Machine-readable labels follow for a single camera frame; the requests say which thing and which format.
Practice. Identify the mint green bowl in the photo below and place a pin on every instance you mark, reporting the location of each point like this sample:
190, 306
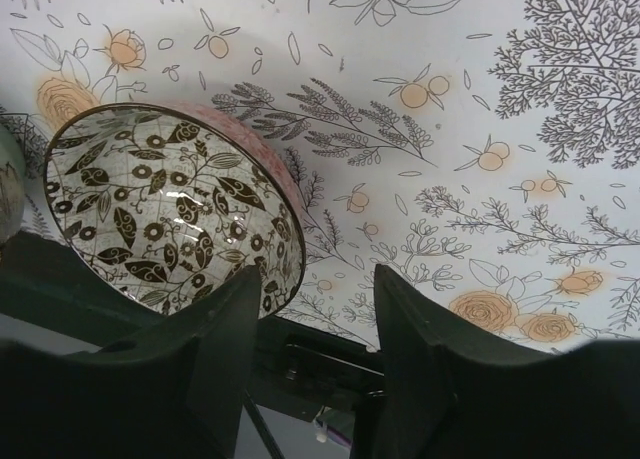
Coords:
13, 170

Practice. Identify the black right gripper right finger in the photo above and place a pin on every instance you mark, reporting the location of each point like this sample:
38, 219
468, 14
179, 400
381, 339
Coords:
454, 390

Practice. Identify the black leaf patterned bowl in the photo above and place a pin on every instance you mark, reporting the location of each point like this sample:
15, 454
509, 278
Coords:
167, 202

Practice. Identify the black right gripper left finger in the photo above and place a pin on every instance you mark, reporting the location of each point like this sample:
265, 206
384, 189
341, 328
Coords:
172, 390

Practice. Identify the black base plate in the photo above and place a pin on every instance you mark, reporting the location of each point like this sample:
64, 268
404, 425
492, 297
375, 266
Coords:
295, 369

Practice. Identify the floral patterned table mat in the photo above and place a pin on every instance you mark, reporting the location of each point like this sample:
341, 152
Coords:
486, 150

